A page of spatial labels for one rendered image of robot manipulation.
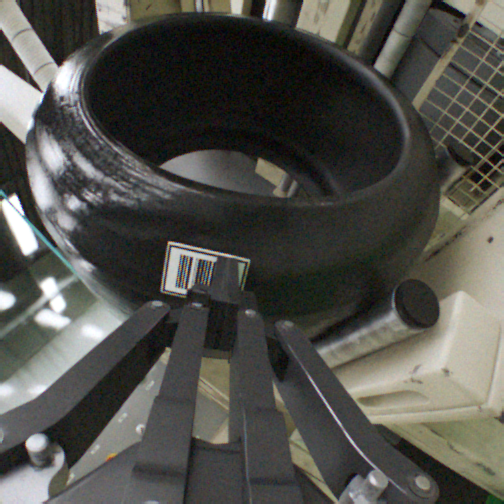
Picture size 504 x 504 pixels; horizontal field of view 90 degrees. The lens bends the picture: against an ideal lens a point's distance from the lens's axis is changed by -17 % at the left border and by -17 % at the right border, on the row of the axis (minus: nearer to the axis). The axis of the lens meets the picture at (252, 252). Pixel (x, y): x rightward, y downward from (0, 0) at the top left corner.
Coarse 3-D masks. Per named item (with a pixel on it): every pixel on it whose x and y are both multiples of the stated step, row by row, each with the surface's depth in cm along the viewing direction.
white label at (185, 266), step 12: (168, 252) 21; (180, 252) 21; (192, 252) 21; (204, 252) 21; (216, 252) 21; (168, 264) 21; (180, 264) 22; (192, 264) 22; (204, 264) 22; (240, 264) 22; (168, 276) 22; (180, 276) 22; (192, 276) 22; (204, 276) 22; (240, 276) 22; (168, 288) 22; (180, 288) 22; (240, 288) 22
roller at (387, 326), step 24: (408, 288) 23; (360, 312) 29; (384, 312) 25; (408, 312) 22; (432, 312) 23; (336, 336) 33; (360, 336) 28; (384, 336) 25; (408, 336) 24; (336, 360) 35
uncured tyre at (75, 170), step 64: (64, 64) 30; (128, 64) 45; (192, 64) 54; (256, 64) 56; (320, 64) 52; (64, 128) 24; (128, 128) 56; (192, 128) 65; (256, 128) 68; (320, 128) 62; (384, 128) 49; (64, 192) 23; (128, 192) 22; (192, 192) 23; (320, 192) 63; (384, 192) 27; (128, 256) 22; (256, 256) 22; (320, 256) 23; (384, 256) 26; (320, 320) 26
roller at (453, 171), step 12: (456, 144) 37; (444, 156) 38; (456, 156) 36; (468, 156) 37; (444, 168) 38; (456, 168) 37; (468, 168) 37; (444, 180) 39; (456, 180) 39; (444, 192) 42
